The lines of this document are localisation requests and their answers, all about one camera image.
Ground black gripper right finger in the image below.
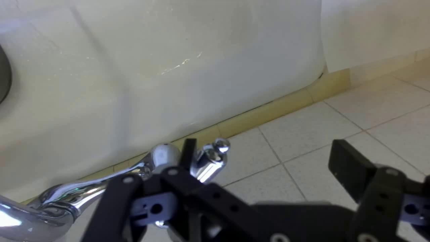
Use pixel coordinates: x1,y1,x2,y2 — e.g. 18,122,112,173
329,140,430,242

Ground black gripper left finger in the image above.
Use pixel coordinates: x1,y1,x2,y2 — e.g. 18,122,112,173
81,139,225,242

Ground chrome sink tap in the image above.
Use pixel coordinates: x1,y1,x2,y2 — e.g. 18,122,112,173
0,139,232,242

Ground white kitchen sink basin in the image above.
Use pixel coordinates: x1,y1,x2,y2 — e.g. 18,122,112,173
0,0,324,200

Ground metal sink drain strainer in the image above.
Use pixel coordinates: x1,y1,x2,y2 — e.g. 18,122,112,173
0,46,13,104

